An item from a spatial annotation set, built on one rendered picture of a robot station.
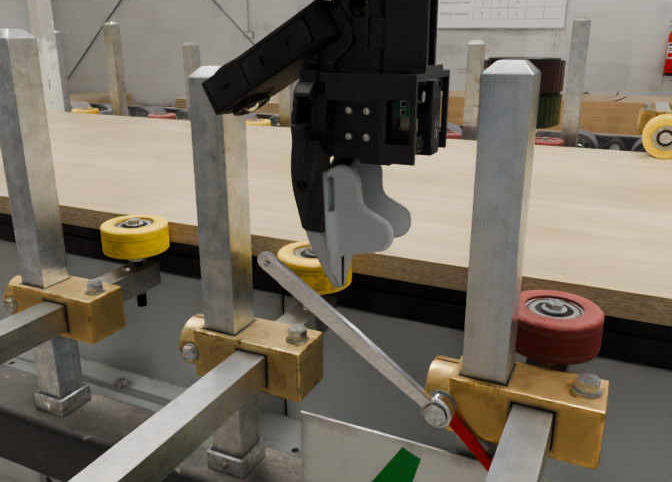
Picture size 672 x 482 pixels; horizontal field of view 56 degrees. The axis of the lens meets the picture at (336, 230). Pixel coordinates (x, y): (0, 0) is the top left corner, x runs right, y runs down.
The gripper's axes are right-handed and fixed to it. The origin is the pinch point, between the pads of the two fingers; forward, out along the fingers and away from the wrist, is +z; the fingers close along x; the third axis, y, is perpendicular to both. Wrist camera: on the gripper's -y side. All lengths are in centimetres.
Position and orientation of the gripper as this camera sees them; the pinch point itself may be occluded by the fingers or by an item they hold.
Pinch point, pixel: (329, 266)
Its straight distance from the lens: 45.2
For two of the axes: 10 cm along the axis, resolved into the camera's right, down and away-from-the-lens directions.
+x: 4.2, -2.7, 8.6
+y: 9.1, 1.3, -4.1
